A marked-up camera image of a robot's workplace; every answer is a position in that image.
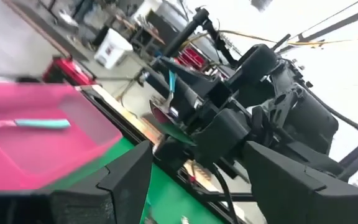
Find red storage bins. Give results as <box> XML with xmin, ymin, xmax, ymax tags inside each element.
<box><xmin>178</xmin><ymin>46</ymin><xmax>208</xmax><ymax>71</ymax></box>

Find thin black cable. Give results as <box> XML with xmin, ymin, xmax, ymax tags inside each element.
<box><xmin>211</xmin><ymin>163</ymin><xmax>239</xmax><ymax>224</ymax></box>

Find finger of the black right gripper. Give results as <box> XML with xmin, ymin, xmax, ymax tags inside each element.
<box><xmin>144</xmin><ymin>72</ymin><xmax>198</xmax><ymax>116</ymax></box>
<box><xmin>159</xmin><ymin>55</ymin><xmax>220</xmax><ymax>94</ymax></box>

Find yellow cable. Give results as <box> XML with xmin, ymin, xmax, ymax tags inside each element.
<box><xmin>178</xmin><ymin>29</ymin><xmax>358</xmax><ymax>50</ymax></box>

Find pink plastic bin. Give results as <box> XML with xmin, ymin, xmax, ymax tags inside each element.
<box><xmin>0</xmin><ymin>82</ymin><xmax>124</xmax><ymax>191</ymax></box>

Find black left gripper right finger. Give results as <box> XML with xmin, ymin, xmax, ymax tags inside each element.
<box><xmin>242</xmin><ymin>140</ymin><xmax>358</xmax><ymax>224</ymax></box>

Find red tool cart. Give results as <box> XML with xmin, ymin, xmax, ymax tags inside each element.
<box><xmin>42</xmin><ymin>55</ymin><xmax>96</xmax><ymax>86</ymax></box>

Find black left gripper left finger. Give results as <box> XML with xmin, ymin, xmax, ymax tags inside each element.
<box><xmin>0</xmin><ymin>139</ymin><xmax>154</xmax><ymax>224</ymax></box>

